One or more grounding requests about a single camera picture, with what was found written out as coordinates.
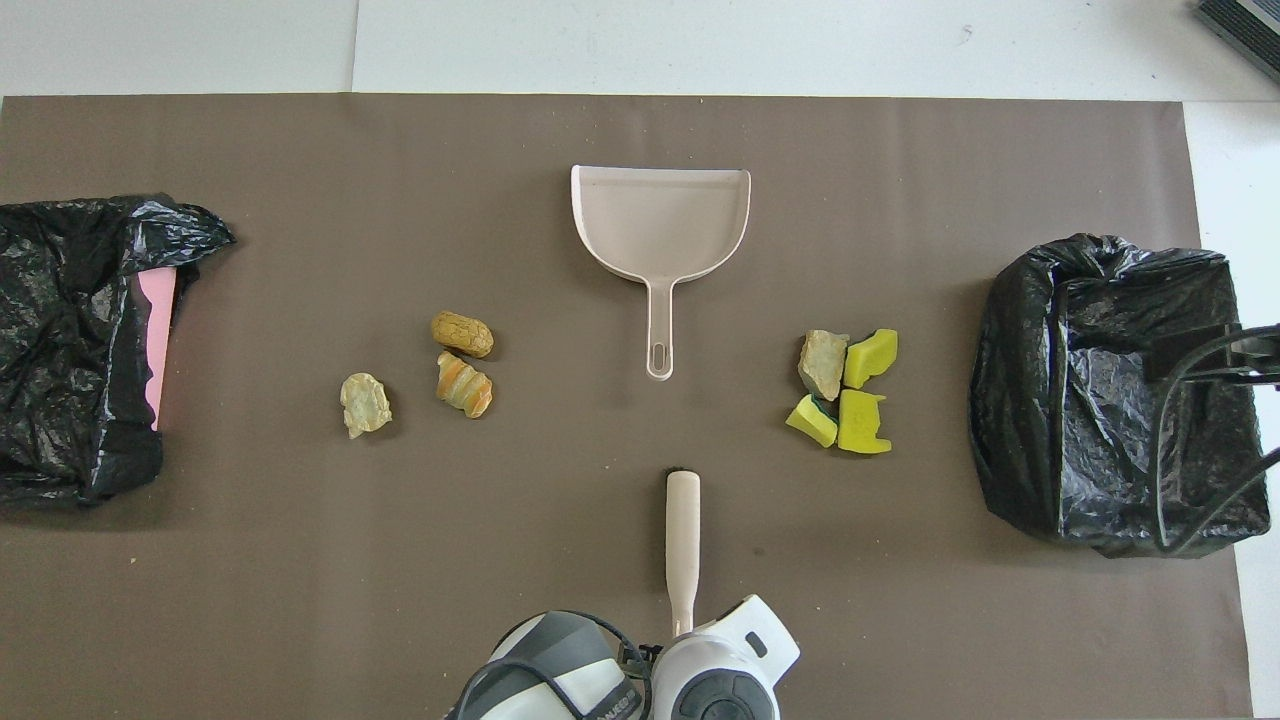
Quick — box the curved yellow sponge piece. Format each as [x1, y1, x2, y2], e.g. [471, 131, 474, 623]
[843, 329, 899, 390]

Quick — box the notched yellow sponge piece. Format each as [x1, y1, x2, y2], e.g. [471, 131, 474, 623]
[838, 389, 893, 455]

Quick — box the beige stone-like chunk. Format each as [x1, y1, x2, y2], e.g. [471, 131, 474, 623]
[798, 330, 851, 401]

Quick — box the small yellow green sponge wedge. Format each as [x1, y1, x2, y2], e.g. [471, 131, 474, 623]
[786, 394, 839, 448]

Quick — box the beige hand brush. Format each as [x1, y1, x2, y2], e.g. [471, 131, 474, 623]
[665, 467, 702, 638]

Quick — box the pale pink plastic dustpan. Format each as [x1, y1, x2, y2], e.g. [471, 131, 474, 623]
[571, 165, 752, 382]

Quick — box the striped orange toy croissant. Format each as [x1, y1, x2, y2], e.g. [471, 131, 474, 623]
[436, 351, 494, 419]

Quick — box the brown toy bread bun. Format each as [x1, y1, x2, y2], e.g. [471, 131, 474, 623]
[431, 311, 495, 359]

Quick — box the pale tan toy bread piece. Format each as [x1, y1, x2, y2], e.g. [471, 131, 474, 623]
[340, 373, 393, 439]

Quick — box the box-shaped black bag lined bin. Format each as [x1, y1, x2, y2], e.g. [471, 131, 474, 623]
[968, 234, 1273, 559]

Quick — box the pink plastic bin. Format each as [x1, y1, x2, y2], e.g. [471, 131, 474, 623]
[133, 268, 178, 432]

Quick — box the crumpled black trash bag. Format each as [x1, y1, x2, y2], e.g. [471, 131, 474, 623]
[0, 193, 237, 507]

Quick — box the dark ribbed grille object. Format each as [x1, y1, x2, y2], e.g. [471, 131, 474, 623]
[1195, 0, 1280, 83]

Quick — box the brown paper table mat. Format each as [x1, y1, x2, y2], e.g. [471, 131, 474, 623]
[0, 94, 1256, 720]

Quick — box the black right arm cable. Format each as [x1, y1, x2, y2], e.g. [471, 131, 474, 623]
[1155, 328, 1280, 553]

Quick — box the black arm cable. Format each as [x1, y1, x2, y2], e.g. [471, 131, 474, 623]
[1155, 328, 1280, 553]
[455, 608, 663, 720]

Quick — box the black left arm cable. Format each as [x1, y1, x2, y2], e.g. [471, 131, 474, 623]
[455, 608, 663, 720]

